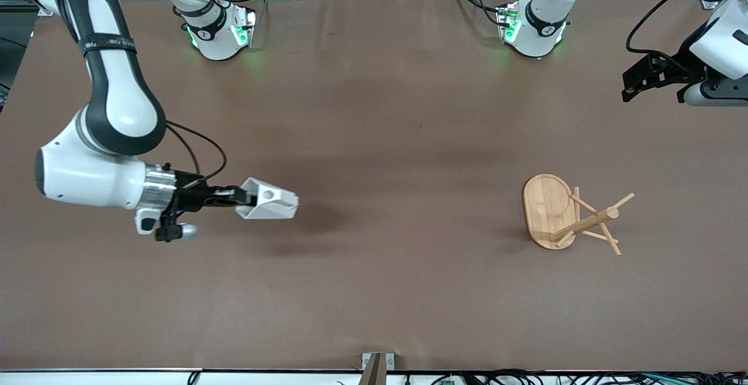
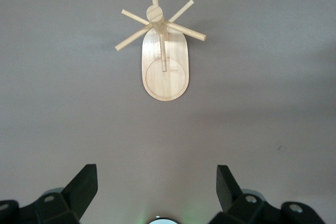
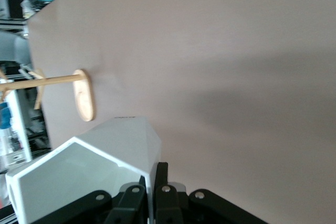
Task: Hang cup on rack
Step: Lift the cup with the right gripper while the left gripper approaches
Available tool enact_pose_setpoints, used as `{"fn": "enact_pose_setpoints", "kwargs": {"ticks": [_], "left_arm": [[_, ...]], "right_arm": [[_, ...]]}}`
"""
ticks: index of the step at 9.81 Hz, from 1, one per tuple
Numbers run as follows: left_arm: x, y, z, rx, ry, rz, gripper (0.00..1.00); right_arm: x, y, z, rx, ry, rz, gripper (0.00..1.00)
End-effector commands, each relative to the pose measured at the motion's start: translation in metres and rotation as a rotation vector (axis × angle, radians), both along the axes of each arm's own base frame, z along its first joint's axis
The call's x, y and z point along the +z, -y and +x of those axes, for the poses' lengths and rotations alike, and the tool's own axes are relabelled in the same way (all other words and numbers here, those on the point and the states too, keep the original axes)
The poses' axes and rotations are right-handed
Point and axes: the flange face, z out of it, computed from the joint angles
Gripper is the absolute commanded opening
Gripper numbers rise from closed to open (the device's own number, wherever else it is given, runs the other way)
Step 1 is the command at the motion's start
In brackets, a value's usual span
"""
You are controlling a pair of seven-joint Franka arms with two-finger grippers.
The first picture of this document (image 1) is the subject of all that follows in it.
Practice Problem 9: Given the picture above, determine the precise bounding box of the white faceted cup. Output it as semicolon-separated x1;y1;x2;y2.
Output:
235;178;299;220

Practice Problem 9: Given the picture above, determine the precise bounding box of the wooden cup rack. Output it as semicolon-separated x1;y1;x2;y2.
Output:
522;174;636;256

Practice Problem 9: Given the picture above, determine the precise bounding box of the brown table cover sheet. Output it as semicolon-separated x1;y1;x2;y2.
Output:
0;0;748;372

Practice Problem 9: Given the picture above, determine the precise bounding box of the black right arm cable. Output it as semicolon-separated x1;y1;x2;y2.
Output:
165;121;227;186

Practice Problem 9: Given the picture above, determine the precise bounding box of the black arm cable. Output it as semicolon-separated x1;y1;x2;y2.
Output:
626;0;725;73
165;121;227;186

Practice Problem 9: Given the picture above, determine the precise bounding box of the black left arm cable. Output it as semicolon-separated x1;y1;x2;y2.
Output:
626;0;725;73

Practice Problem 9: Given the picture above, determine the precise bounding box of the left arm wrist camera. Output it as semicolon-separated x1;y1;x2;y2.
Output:
678;78;748;107

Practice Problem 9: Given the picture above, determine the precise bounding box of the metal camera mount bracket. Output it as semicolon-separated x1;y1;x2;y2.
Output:
358;352;396;385

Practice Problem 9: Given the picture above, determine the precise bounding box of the tangled black cable bundle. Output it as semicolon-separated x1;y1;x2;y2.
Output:
432;369;748;385

